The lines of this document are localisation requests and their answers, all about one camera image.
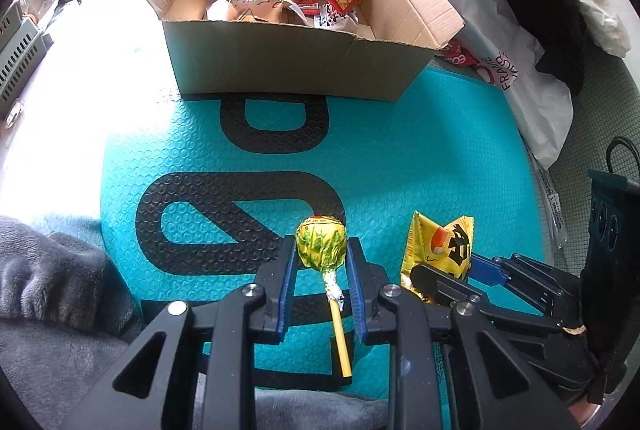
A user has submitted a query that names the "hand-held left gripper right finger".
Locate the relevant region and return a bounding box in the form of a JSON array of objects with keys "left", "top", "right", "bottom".
[{"left": 345, "top": 237, "right": 581, "bottom": 430}]

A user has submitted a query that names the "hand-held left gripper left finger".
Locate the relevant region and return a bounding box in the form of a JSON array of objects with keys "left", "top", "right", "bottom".
[{"left": 62, "top": 235, "right": 299, "bottom": 430}]

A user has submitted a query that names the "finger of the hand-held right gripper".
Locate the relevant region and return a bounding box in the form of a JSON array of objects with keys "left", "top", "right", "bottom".
[
  {"left": 470, "top": 254, "right": 583, "bottom": 317},
  {"left": 410, "top": 262, "right": 561, "bottom": 333}
]

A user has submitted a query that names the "yellow black-print snack packet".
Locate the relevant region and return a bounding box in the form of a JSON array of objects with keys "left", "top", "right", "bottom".
[{"left": 400, "top": 210, "right": 475, "bottom": 305}]

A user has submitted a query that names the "yellow lollipop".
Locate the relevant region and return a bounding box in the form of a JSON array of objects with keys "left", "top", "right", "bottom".
[{"left": 296, "top": 215, "right": 353, "bottom": 381}]

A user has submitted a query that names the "brown cardboard box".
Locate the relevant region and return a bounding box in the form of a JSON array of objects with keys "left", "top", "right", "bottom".
[{"left": 136, "top": 0, "right": 466, "bottom": 103}]

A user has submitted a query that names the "white red printed snack packet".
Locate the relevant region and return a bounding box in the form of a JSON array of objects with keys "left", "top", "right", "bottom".
[{"left": 312, "top": 2, "right": 358, "bottom": 30}]

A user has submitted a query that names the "beige brown wafer packet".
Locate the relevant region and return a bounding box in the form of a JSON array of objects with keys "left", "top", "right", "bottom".
[{"left": 225, "top": 0, "right": 296, "bottom": 24}]

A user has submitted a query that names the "clear labelled plastic wrap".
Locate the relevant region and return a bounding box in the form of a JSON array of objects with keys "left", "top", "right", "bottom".
[{"left": 525, "top": 145, "right": 571, "bottom": 255}]

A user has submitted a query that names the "green quilted sofa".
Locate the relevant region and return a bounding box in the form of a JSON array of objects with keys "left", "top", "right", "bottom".
[{"left": 520, "top": 54, "right": 640, "bottom": 271}]

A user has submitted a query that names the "teal bubble mailer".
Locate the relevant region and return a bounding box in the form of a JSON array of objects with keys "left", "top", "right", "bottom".
[{"left": 100, "top": 70, "right": 546, "bottom": 398}]

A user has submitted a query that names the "white plastic shopping bag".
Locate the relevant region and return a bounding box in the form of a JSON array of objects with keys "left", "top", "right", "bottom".
[{"left": 422, "top": 0, "right": 575, "bottom": 171}]

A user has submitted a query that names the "red white-print packet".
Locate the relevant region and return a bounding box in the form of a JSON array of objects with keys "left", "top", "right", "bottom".
[{"left": 440, "top": 37, "right": 483, "bottom": 68}]

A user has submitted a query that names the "grey fleece cloth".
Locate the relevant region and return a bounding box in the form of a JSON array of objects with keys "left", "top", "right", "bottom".
[{"left": 0, "top": 215, "right": 396, "bottom": 430}]

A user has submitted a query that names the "green plastic basket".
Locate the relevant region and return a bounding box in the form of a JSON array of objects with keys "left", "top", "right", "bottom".
[
  {"left": 0, "top": 2, "right": 26, "bottom": 35},
  {"left": 0, "top": 22, "right": 51, "bottom": 108}
]

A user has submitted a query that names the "black braided cable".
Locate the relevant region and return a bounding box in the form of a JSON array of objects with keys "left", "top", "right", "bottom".
[{"left": 606, "top": 137, "right": 640, "bottom": 191}]

